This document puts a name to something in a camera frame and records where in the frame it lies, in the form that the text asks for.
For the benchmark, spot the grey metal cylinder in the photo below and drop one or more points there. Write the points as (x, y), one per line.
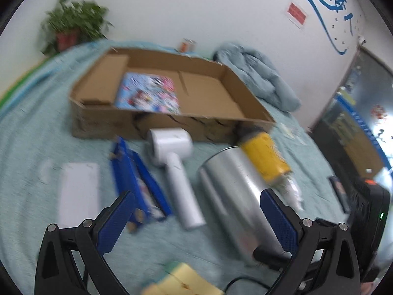
(230, 184)

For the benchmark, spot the blue stapler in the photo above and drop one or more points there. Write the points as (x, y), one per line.
(135, 172)

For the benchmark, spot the teal bed blanket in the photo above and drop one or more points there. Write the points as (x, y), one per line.
(36, 113)

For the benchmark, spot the pastel puzzle cube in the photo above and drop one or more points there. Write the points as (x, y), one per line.
(184, 279)

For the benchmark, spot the dark glass door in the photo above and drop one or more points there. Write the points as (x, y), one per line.
(353, 123)

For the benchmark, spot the colourful picture book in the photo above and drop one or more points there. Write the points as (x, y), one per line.
(147, 92)

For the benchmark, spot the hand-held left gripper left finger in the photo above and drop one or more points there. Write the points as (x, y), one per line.
(113, 225)

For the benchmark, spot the potted green plant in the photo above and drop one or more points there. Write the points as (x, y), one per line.
(73, 18)

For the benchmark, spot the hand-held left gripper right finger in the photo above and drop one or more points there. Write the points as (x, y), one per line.
(278, 221)

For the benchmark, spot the white rectangular box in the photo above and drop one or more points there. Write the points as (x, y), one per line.
(79, 190)

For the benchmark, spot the orange cup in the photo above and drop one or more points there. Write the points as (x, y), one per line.
(188, 45)

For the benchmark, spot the cardboard box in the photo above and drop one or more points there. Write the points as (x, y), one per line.
(208, 98)

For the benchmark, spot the red wall sign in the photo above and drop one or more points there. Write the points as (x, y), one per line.
(296, 13)

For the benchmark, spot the folded grey-blue quilt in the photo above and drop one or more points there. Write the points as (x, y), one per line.
(261, 73)

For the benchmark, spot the yellow jar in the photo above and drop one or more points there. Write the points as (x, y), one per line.
(264, 153)

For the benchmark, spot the white hair dryer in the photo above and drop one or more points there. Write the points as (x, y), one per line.
(175, 166)

